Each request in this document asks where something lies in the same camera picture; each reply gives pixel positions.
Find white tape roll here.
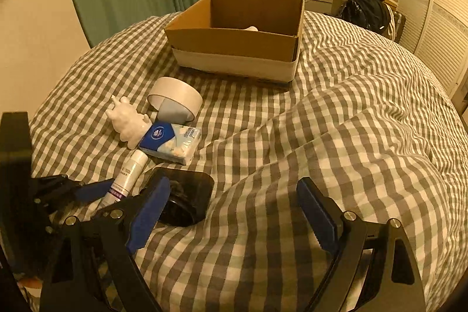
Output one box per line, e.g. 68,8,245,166
147,77,203,124

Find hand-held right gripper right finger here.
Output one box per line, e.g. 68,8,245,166
295,177,427,312

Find black square tray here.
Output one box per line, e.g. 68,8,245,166
141,166,215,227

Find blue tissue pack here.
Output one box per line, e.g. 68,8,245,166
138,121,202,166

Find cardboard box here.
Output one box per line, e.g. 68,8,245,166
164,0,305,85

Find grey checkered blanket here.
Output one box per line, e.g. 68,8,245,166
27,10,466,312

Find white animal figurine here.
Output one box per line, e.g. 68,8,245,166
105,96,153,151

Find white louvred wardrobe doors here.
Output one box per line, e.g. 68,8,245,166
397,0,468,101

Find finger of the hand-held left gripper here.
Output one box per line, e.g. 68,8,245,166
33,174,116,212

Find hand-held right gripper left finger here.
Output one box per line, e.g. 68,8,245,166
39,176,172,312

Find black backpack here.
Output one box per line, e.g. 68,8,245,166
338,0,393,35

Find white cream tube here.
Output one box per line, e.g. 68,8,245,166
96,150,149,216

